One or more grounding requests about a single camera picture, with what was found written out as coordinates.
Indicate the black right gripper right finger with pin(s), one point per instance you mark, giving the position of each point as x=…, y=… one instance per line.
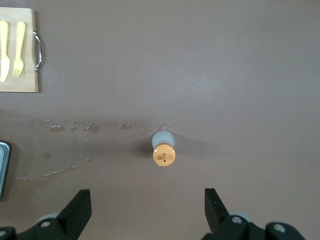
x=217, y=212

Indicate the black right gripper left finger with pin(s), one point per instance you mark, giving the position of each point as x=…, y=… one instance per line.
x=75, y=215

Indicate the squeeze bottle with orange cap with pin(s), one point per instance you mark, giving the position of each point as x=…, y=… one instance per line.
x=163, y=152

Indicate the silver kitchen scale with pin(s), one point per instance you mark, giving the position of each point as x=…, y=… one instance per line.
x=3, y=170

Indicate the wet liquid spill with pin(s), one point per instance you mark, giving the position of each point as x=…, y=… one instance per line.
x=93, y=128

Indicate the wooden cutting board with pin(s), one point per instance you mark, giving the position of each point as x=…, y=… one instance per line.
x=25, y=82

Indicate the yellow plastic knife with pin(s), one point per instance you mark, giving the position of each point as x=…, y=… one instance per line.
x=3, y=50

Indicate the yellow plastic fork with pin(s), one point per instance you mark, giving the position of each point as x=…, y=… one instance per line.
x=19, y=42

